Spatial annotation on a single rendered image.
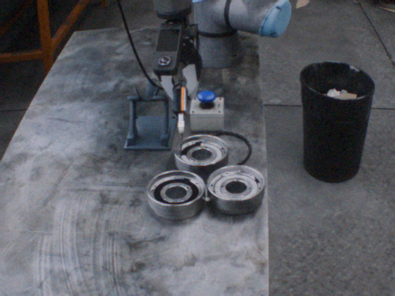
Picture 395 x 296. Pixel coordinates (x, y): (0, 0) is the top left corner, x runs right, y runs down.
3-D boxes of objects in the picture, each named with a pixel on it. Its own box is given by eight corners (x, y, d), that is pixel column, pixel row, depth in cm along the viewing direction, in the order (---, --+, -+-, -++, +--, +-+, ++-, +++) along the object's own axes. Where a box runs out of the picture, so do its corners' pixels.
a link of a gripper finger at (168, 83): (180, 89, 129) (180, 51, 123) (175, 103, 124) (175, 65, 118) (166, 87, 129) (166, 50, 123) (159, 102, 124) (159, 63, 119)
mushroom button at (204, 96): (216, 118, 132) (215, 98, 129) (197, 118, 132) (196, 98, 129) (216, 108, 135) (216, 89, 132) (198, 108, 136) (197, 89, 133)
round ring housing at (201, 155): (233, 179, 118) (232, 161, 116) (178, 185, 117) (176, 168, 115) (223, 148, 127) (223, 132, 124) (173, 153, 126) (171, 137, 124)
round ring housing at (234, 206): (250, 176, 118) (250, 159, 116) (273, 207, 110) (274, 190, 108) (199, 190, 116) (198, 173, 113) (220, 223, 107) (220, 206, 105)
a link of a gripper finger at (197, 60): (207, 77, 121) (197, 39, 116) (205, 81, 120) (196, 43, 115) (183, 79, 122) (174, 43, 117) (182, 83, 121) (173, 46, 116)
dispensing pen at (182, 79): (171, 153, 119) (173, 72, 123) (176, 158, 123) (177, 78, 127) (182, 153, 119) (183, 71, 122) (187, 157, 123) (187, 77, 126)
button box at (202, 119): (223, 131, 132) (223, 112, 129) (190, 131, 133) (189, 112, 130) (224, 112, 139) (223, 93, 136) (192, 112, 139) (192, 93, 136)
